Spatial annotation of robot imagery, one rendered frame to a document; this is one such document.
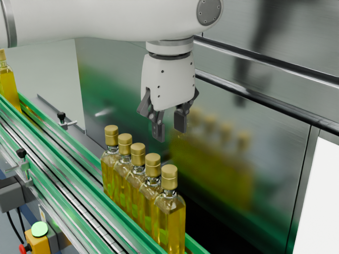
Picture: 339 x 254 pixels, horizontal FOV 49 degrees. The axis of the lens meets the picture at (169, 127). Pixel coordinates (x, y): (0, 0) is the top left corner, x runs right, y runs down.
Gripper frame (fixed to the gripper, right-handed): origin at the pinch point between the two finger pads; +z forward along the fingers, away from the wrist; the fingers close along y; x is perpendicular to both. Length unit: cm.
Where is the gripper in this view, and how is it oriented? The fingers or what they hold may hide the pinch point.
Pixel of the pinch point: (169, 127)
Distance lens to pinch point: 74.3
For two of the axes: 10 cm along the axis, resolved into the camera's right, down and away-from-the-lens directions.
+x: 6.3, 3.7, -6.8
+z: 0.0, 8.8, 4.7
